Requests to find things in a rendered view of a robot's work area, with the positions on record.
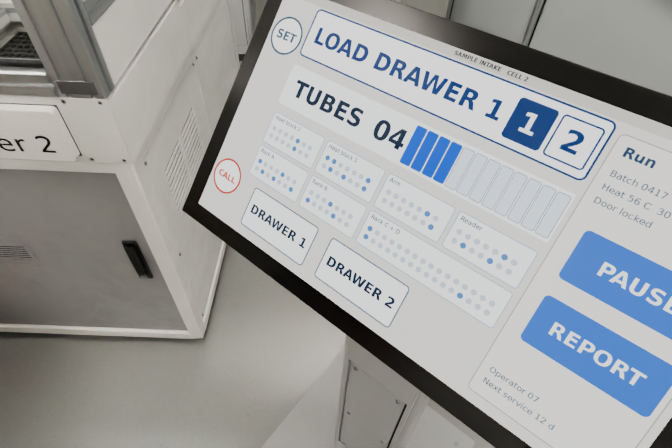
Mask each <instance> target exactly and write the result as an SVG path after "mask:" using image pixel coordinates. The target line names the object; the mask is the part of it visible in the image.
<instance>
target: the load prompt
mask: <svg viewBox="0 0 672 448"><path fill-rule="evenodd" d="M298 55H300V56H302V57H304V58H307V59H309V60H311V61H313V62H315V63H318V64H320V65H322V66H324V67H326V68H329V69H331V70H333V71H335V72H337V73H340V74H342V75H344V76H346V77H349V78H351V79H353V80H355V81H357V82H360V83H362V84H364V85H366V86H368V87H371V88H373V89H375V90H377V91H379V92H382V93H384V94H386V95H388V96H391V97H393V98H395V99H397V100H399V101H402V102H404V103H406V104H408V105H410V106H413V107H415V108H417V109H419V110H421V111H424V112H426V113H428V114H430V115H433V116H435V117H437V118H439V119H441V120H444V121H446V122H448V123H450V124H452V125H455V126H457V127H459V128H461V129H463V130H466V131H468V132H470V133H472V134H475V135H477V136H479V137H481V138H483V139H486V140H488V141H490V142H492V143H494V144H497V145H499V146H501V147H503V148H505V149H508V150H510V151H512V152H514V153H517V154H519V155H521V156H523V157H525V158H528V159H530V160H532V161H534V162H536V163H539V164H541V165H543V166H545V167H547V168H550V169H552V170H554V171H556V172H559V173H561V174H563V175H565V176H567V177H570V178H572V179H574V180H576V181H578V182H581V183H583V184H584V182H585V180H586V179H587V177H588V175H589V174H590V172H591V170H592V169H593V167H594V165H595V164H596V162H597V161H598V159H599V157H600V156H601V154H602V152H603V151H604V149H605V147H606V146H607V144H608V142H609V141H610V139H611V137H612V136H613V134H614V132H615V131H616V129H617V127H618V126H619V124H620V123H619V122H616V121H614V120H611V119H609V118H606V117H603V116H601V115H598V114H596V113H593V112H590V111H588V110H585V109H582V108H580V107H577V106H575V105H572V104H569V103H567V102H564V101H562V100H559V99H556V98H554V97H551V96H549V95H546V94H543V93H541V92H538V91H535V90H533V89H530V88H528V87H525V86H522V85H520V84H517V83H515V82H512V81H509V80H507V79H504V78H502V77H499V76H496V75H494V74H491V73H488V72H486V71H483V70H481V69H478V68H475V67H473V66H470V65H468V64H465V63H462V62H460V61H457V60H455V59H452V58H449V57H447V56H444V55H441V54H439V53H436V52H434V51H431V50H428V49H426V48H423V47H421V46H418V45H415V44H413V43H410V42H408V41H405V40H402V39H400V38H397V37H394V36H392V35H389V34H387V33H384V32H381V31H379V30H376V29H374V28H371V27H368V26H366V25H363V24H361V23H358V22H355V21H353V20H350V19H347V18H345V17H342V16H340V15H337V14H334V13H332V12H329V11H327V10H324V9H321V8H319V7H318V10H317V12H316V14H315V17H314V19H313V21H312V24H311V26H310V28H309V30H308V33H307V35H306V37H305V40H304V42H303V44H302V47H301V49H300V51H299V54H298Z"/></svg>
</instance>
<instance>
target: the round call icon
mask: <svg viewBox="0 0 672 448"><path fill-rule="evenodd" d="M247 168H248V167H246V166H245V165H243V164H242V163H240V162H238V161H237V160H235V159H234V158H232V157H231V156H229V155H227V154H226V153H224V152H223V151H221V153H220V155H219V158H218V160H217V163H216V165H215V167H214V170H213V172H212V175H211V177H210V180H209V182H208V185H210V186H211V187H212V188H214V189H215V190H217V191H218V192H220V193H221V194H223V195H224V196H225V197H227V198H228V199H230V200H231V201H233V200H234V198H235V196H236V193H237V191H238V189H239V186H240V184H241V182H242V179H243V177H244V175H245V173H246V170H247Z"/></svg>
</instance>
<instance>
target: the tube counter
mask: <svg viewBox="0 0 672 448"><path fill-rule="evenodd" d="M363 147H365V148H367V149H369V150H371V151H373V152H375V153H377V154H379V155H380V156H382V157H384V158H386V159H388V160H390V161H392V162H394V163H396V164H398V165H400V166H401V167H403V168H405V169H407V170H409V171H411V172H413V173H415V174H417V175H419V176H420V177H422V178H424V179H426V180H428V181H430V182H432V183H434V184H436V185H438V186H440V187H441V188H443V189H445V190H447V191H449V192H451V193H453V194H455V195H457V196H459V197H460V198H462V199H464V200H466V201H468V202H470V203H472V204H474V205H476V206H478V207H480V208H481V209H483V210H485V211H487V212H489V213H491V214H493V215H495V216H497V217H499V218H500V219H502V220H504V221H506V222H508V223H510V224H512V225H514V226H516V227H518V228H520V229H521V230H523V231H525V232H527V233H529V234H531V235H533V236H535V237H537V238H539V239H541V240H542V241H544V242H546V243H548V241H549V240H550V238H551V236H552V235H553V233H554V232H555V230H556V228H557V227H558V225H559V223H560V222H561V220H562V218H563V217H564V215H565V213H566V212H567V210H568V208H569V207H570V205H571V203H572V202H573V200H574V198H575V197H576V195H575V194H573V193H571V192H569V191H567V190H565V189H563V188H560V187H558V186H556V185H554V184H552V183H550V182H548V181H545V180H543V179H541V178H539V177H537V176H535V175H533V174H530V173H528V172H526V171H524V170H522V169H520V168H517V167H515V166H513V165H511V164H509V163H507V162H505V161H502V160H500V159H498V158H496V157H494V156H492V155H490V154H487V153H485V152H483V151H481V150H479V149H477V148H475V147H472V146H470V145H468V144H466V143H464V142H462V141H460V140H457V139H455V138H453V137H451V136H449V135H447V134H444V133H442V132H440V131H438V130H436V129H434V128H432V127H429V126H427V125H425V124H423V123H421V122H419V121H417V120H414V119H412V118H410V117H408V116H406V115H404V114H402V113H399V112H397V111H395V110H393V109H391V108H389V107H387V106H384V105H383V106H382V108H381V110H380V112H379V114H378V116H377V118H376V120H375V122H374V124H373V126H372V128H371V130H370V133H369V135H368V137H367V139H366V141H365V143H364V145H363Z"/></svg>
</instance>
